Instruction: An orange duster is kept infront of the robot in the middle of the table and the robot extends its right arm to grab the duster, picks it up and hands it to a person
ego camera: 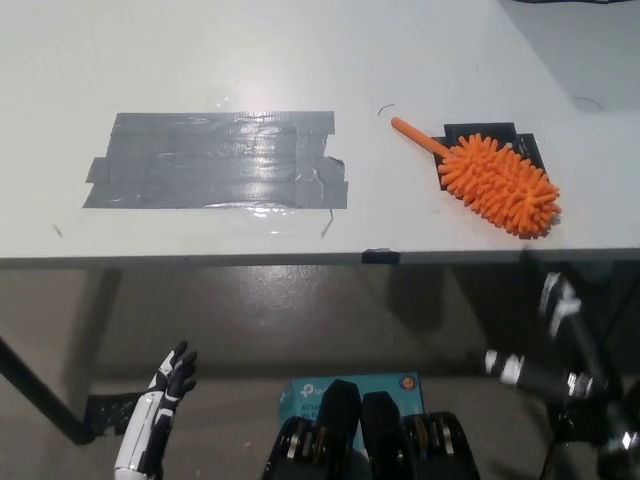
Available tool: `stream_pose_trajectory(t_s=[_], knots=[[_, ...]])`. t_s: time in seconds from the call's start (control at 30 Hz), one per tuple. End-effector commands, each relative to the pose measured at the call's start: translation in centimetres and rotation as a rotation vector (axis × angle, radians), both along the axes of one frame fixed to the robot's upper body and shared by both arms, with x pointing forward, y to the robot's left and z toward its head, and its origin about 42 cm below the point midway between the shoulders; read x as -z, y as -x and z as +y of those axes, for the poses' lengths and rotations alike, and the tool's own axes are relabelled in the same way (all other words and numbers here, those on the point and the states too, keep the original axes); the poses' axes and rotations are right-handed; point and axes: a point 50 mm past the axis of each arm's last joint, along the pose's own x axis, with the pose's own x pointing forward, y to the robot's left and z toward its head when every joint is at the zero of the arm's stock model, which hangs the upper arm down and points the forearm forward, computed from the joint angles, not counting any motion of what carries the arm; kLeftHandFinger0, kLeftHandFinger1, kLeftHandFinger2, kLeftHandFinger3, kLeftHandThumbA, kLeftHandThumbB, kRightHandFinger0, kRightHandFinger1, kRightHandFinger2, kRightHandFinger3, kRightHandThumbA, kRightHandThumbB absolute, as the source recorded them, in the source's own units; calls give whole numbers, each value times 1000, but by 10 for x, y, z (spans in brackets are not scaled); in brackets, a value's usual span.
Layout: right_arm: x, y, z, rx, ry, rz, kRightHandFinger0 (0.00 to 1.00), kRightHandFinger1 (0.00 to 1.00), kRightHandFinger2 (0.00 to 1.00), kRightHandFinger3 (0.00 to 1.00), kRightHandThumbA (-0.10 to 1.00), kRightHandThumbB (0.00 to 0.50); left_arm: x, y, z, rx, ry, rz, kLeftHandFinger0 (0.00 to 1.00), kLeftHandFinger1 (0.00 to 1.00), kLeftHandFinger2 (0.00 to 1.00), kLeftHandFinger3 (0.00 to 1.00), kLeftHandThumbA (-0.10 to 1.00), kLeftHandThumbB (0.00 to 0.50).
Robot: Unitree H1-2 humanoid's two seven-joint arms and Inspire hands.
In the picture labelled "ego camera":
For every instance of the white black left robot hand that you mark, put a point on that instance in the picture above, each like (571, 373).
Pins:
(150, 420)

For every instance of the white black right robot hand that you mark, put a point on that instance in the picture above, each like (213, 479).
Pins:
(555, 380)

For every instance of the orange microfibre duster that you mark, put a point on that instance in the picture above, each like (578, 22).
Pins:
(500, 175)

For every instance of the black metal table leg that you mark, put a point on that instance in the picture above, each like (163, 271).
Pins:
(45, 390)

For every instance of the teal router box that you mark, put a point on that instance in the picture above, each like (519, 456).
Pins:
(307, 395)

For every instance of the grey duct tape patch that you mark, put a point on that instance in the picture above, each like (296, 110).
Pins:
(220, 160)

